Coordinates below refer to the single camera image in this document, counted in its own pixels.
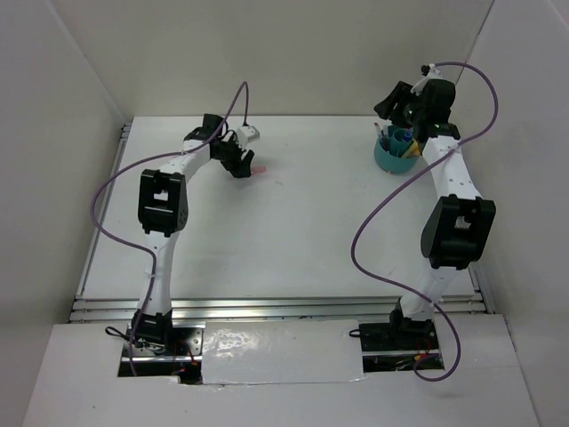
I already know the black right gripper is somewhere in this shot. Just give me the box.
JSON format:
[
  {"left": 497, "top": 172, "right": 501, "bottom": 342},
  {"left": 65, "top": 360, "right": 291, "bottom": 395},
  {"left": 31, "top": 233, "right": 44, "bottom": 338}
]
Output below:
[{"left": 374, "top": 80, "right": 428, "bottom": 129}]

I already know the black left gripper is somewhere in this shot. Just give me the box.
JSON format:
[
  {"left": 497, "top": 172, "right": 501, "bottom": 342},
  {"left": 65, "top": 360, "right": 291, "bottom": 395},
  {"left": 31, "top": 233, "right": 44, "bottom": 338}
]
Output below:
[{"left": 213, "top": 133, "right": 254, "bottom": 179}]

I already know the pink pastel highlighter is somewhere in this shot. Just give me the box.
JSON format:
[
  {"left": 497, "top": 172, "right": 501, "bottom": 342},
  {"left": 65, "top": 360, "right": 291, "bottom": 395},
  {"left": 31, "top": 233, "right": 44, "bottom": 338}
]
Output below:
[{"left": 251, "top": 165, "right": 266, "bottom": 175}]

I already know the blue gel pen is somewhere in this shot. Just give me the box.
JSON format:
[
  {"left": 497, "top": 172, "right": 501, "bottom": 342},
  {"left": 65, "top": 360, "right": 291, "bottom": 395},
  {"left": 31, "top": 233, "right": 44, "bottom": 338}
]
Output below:
[{"left": 381, "top": 130, "right": 390, "bottom": 151}]

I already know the yellow pastel highlighter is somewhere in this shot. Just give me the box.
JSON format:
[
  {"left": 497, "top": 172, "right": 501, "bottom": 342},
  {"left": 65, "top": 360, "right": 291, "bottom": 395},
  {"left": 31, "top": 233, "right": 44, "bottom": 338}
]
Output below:
[{"left": 402, "top": 140, "right": 421, "bottom": 158}]

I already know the red gel pen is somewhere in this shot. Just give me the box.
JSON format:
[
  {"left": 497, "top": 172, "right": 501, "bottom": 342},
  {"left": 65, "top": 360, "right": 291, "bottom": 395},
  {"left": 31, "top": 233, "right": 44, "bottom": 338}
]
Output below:
[{"left": 373, "top": 122, "right": 384, "bottom": 142}]

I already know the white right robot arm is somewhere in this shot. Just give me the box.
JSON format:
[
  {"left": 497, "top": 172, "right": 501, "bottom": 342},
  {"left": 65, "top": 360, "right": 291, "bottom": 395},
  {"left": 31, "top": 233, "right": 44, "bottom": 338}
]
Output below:
[{"left": 374, "top": 78, "right": 496, "bottom": 349}]

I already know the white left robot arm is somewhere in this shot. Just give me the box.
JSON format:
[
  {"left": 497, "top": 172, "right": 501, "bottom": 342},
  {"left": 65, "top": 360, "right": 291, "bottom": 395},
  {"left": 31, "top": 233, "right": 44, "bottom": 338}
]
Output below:
[{"left": 132, "top": 114, "right": 260, "bottom": 355}]

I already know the teal round compartment container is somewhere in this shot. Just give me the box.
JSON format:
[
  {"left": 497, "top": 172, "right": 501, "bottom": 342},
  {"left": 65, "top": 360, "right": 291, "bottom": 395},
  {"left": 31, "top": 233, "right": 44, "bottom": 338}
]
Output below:
[{"left": 373, "top": 125, "right": 419, "bottom": 174}]

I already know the white foil-covered board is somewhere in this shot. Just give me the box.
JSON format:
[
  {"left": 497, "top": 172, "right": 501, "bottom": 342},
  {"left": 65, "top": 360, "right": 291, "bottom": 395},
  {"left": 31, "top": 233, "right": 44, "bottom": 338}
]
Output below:
[{"left": 201, "top": 319, "right": 365, "bottom": 385}]

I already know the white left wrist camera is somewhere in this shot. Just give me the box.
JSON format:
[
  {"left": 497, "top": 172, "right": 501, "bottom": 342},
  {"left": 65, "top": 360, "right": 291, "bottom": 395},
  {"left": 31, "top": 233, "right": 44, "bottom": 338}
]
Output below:
[{"left": 236, "top": 125, "right": 260, "bottom": 148}]

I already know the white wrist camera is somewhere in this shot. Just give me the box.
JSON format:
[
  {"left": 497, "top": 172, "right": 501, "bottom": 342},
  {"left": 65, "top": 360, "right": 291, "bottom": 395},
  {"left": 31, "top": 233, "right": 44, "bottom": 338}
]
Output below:
[
  {"left": 236, "top": 125, "right": 260, "bottom": 148},
  {"left": 410, "top": 63, "right": 443, "bottom": 96}
]

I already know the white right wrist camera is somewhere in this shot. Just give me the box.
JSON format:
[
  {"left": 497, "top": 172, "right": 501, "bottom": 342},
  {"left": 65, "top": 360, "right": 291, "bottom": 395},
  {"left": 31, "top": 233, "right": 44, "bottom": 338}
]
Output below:
[{"left": 410, "top": 63, "right": 443, "bottom": 96}]

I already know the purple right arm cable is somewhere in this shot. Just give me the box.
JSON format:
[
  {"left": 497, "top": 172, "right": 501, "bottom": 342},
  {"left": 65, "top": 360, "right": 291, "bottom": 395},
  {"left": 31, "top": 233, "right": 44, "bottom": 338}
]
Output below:
[{"left": 350, "top": 60, "right": 500, "bottom": 383}]

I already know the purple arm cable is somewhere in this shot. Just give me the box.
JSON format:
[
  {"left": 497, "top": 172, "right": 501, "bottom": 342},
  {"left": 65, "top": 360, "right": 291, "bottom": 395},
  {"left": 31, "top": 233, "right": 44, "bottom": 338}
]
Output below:
[
  {"left": 350, "top": 60, "right": 500, "bottom": 383},
  {"left": 90, "top": 81, "right": 250, "bottom": 286}
]

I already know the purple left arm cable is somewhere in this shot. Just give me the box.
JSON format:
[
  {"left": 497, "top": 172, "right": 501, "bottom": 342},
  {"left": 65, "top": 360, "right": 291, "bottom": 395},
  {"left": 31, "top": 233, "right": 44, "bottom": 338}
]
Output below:
[{"left": 90, "top": 81, "right": 250, "bottom": 286}]

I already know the aluminium table frame rail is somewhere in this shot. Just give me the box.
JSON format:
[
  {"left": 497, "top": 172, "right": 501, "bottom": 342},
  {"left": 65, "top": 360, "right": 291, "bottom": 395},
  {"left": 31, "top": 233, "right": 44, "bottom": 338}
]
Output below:
[{"left": 68, "top": 297, "right": 494, "bottom": 321}]

